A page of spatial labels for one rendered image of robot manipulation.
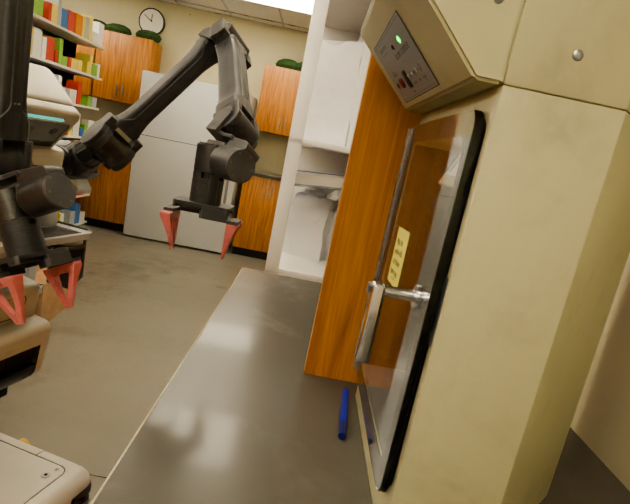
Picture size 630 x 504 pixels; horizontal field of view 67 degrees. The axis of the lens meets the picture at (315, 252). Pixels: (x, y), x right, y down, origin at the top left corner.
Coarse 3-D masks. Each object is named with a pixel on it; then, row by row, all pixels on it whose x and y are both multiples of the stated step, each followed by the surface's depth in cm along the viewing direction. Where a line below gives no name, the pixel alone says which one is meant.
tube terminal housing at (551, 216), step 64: (576, 0) 39; (512, 64) 40; (576, 64) 40; (512, 128) 42; (576, 128) 41; (512, 192) 43; (576, 192) 43; (512, 256) 44; (576, 256) 44; (448, 320) 45; (512, 320) 45; (576, 320) 49; (448, 384) 46; (512, 384) 46; (576, 384) 58; (448, 448) 48; (512, 448) 48
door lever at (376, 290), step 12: (372, 288) 49; (384, 288) 49; (396, 288) 50; (420, 288) 49; (372, 300) 49; (408, 300) 50; (372, 312) 50; (372, 324) 50; (360, 336) 50; (372, 336) 50; (360, 348) 50; (360, 360) 51
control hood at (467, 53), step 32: (384, 0) 50; (416, 0) 42; (448, 0) 39; (480, 0) 39; (512, 0) 39; (416, 32) 47; (448, 32) 40; (480, 32) 40; (512, 32) 40; (448, 64) 44; (480, 64) 40; (448, 96) 52
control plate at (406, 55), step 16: (384, 32) 57; (400, 32) 51; (384, 48) 61; (400, 48) 55; (416, 48) 50; (384, 64) 66; (400, 64) 59; (416, 64) 53; (416, 80) 57; (432, 80) 51; (416, 96) 61
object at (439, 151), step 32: (416, 128) 68; (448, 128) 51; (480, 128) 42; (416, 160) 64; (448, 160) 48; (416, 192) 60; (448, 192) 46; (416, 224) 57; (448, 224) 44; (384, 256) 74; (416, 256) 54; (448, 256) 45; (384, 320) 64; (416, 320) 48; (384, 352) 60; (416, 352) 46; (384, 384) 57; (384, 416) 54; (384, 448) 51; (384, 480) 49
